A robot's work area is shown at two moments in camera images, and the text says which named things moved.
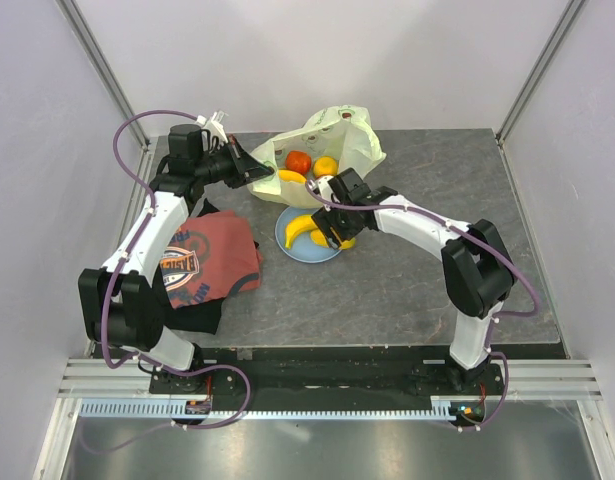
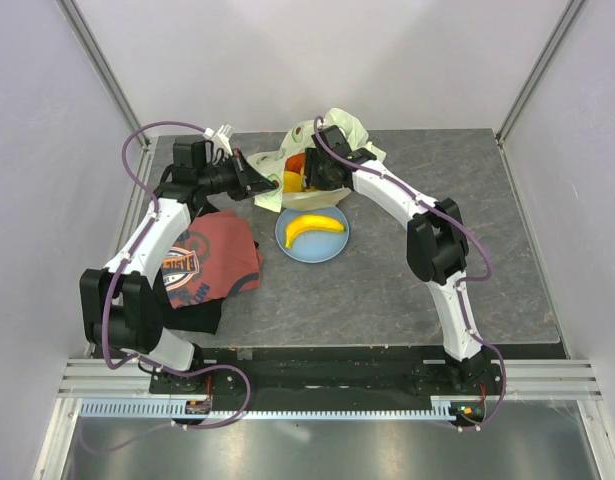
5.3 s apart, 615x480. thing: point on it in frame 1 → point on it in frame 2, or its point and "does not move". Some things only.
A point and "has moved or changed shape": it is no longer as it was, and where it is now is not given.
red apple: (298, 161) does not move
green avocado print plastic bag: (332, 141) has moved or changed shape
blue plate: (303, 248) does not move
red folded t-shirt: (210, 257) does not move
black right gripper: (325, 219) → (311, 177)
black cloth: (200, 317) does not move
